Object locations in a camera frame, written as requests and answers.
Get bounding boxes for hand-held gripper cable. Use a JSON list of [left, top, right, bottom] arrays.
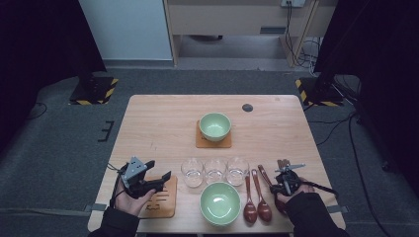
[[107, 162, 126, 208], [307, 181, 340, 198]]

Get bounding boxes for bundle of black cables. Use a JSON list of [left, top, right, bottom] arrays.
[[285, 3, 322, 76]]

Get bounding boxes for green ceramic bowl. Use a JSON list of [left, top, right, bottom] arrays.
[[199, 112, 232, 143], [199, 181, 242, 227]]

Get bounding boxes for thin black floor cable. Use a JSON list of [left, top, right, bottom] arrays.
[[28, 102, 47, 120]]

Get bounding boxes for long black floor cable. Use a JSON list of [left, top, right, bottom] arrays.
[[348, 113, 392, 237]]

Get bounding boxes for wooden coaster with cut-outs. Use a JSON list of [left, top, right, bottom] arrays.
[[195, 119, 233, 149], [137, 174, 178, 219]]

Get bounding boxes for black stand base striped edge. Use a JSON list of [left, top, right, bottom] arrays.
[[294, 77, 344, 107], [68, 74, 119, 106]]

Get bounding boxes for grey tape strip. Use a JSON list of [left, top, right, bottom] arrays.
[[329, 204, 350, 214], [83, 202, 108, 213]]

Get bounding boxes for right hand-held gripper cable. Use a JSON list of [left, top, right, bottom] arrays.
[[307, 181, 340, 198]]

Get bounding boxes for left hand-held gripper cable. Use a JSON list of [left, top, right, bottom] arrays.
[[107, 162, 126, 208]]

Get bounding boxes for black curtain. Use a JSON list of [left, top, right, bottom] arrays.
[[314, 0, 419, 192], [0, 0, 108, 156]]

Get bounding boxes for dark red wooden spoon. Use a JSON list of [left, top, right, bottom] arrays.
[[257, 164, 289, 216], [250, 168, 273, 223], [242, 174, 258, 225]]

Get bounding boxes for white panel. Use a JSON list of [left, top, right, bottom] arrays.
[[78, 0, 174, 62]]

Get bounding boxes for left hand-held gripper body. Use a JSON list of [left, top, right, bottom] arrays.
[[118, 156, 166, 200]]

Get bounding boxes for person's left hand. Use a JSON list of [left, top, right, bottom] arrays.
[[113, 181, 157, 217]]

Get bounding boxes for person's right hand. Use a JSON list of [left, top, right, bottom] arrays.
[[276, 179, 315, 205]]

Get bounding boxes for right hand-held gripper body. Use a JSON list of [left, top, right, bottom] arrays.
[[275, 163, 306, 196]]

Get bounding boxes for clear glass cup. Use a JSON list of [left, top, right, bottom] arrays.
[[203, 157, 229, 185], [226, 156, 251, 187], [180, 158, 206, 189]]

